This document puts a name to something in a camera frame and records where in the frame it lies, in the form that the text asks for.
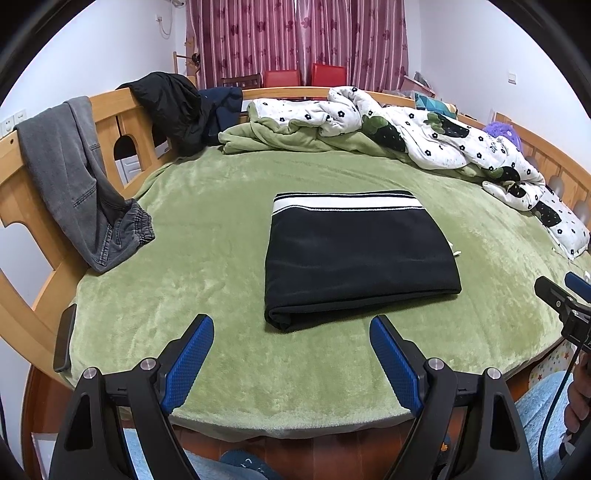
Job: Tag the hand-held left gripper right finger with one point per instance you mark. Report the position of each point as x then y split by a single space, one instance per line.
392 355

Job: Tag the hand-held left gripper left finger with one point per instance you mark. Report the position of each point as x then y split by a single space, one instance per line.
189 360

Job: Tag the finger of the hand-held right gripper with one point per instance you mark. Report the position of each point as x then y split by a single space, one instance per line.
549 288
577 282

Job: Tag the black pants with white stripe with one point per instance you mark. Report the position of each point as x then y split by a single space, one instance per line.
360 267

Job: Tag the person's right hand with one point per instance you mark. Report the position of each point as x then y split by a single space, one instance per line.
579 401

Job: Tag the star printed sheet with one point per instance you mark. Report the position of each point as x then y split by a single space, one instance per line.
549 364

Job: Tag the green fleece blanket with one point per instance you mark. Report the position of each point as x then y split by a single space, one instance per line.
207 258

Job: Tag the person's right leg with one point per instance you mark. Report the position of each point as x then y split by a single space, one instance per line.
540 424

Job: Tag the person's leg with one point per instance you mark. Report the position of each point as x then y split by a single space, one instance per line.
217 468
540 424

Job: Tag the person's left leg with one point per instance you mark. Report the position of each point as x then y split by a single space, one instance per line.
217 468

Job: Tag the dark blue slipper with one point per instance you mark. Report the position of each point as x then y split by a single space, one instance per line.
242 460

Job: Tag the purple plush toy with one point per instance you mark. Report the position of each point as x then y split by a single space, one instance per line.
501 130

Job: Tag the white floral quilt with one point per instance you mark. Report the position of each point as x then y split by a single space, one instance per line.
429 143

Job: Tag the teal patterned pillow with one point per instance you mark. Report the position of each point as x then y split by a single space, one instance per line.
429 102

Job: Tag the grey jeans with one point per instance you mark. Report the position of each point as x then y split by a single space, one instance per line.
60 157

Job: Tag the black jacket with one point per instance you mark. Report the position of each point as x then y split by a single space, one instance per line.
171 106

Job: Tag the navy garment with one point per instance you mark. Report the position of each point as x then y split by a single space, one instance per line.
226 104

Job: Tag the dark wooden chair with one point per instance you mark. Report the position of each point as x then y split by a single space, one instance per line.
241 83

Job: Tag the red chair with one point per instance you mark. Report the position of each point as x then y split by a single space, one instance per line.
328 74
281 78

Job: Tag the wooden coat rack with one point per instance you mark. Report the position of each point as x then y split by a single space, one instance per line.
177 62

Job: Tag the pink striped curtain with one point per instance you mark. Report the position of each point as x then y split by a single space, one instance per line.
258 37

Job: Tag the wooden bed frame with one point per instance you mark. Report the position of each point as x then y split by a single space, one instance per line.
18 184

